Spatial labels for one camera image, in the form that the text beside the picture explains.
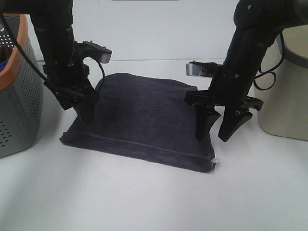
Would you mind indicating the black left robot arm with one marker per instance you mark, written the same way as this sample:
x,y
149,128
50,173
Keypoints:
x,y
52,21

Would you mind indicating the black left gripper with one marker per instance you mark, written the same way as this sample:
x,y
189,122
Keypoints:
x,y
71,87

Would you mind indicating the beige basket with grey rim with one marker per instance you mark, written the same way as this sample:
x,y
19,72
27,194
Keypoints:
x,y
285,95

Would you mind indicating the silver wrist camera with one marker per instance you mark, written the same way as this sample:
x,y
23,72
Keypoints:
x,y
199,69
94,51

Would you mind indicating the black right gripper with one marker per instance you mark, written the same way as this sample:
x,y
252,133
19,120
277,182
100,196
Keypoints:
x,y
226,89

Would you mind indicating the grey perforated basket orange rim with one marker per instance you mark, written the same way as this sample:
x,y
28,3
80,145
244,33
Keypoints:
x,y
20,100

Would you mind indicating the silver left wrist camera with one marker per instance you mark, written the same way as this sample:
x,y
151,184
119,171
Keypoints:
x,y
94,51

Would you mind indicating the dark navy towel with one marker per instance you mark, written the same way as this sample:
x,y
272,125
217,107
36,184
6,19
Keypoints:
x,y
144,118

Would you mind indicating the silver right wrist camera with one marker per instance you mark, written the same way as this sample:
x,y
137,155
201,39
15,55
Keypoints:
x,y
199,69

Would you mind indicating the blue cloth in basket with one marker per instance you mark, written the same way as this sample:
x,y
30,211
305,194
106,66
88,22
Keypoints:
x,y
3,65

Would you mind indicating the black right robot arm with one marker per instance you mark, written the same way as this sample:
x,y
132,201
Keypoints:
x,y
258,23

